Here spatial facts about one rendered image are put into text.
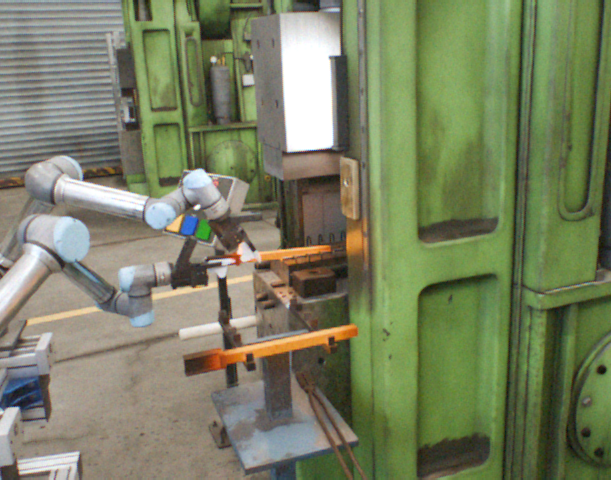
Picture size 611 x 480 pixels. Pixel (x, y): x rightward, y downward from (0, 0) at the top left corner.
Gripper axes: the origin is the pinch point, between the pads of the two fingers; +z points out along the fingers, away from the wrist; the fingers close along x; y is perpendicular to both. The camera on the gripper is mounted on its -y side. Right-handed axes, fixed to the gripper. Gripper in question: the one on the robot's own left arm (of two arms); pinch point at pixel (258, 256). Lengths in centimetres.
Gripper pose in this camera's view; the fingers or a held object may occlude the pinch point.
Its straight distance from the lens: 214.1
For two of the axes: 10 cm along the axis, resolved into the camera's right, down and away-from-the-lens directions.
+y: -7.9, 6.0, -1.5
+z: 5.0, 7.7, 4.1
